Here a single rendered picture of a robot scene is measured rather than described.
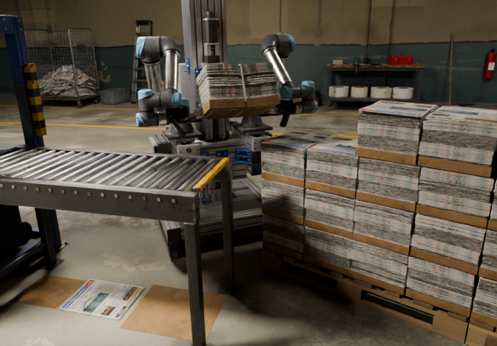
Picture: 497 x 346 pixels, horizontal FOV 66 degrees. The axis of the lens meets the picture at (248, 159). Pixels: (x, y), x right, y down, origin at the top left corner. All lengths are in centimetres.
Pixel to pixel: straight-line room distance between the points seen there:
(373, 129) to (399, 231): 51
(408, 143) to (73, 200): 152
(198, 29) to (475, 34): 702
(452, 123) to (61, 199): 171
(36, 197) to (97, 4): 874
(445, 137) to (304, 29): 706
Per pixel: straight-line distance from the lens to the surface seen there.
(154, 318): 225
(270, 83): 207
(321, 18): 870
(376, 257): 215
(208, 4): 274
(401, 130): 190
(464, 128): 184
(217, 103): 195
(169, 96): 205
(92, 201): 180
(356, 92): 818
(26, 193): 201
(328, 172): 208
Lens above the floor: 139
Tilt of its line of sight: 17 degrees down
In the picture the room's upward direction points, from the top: 1 degrees counter-clockwise
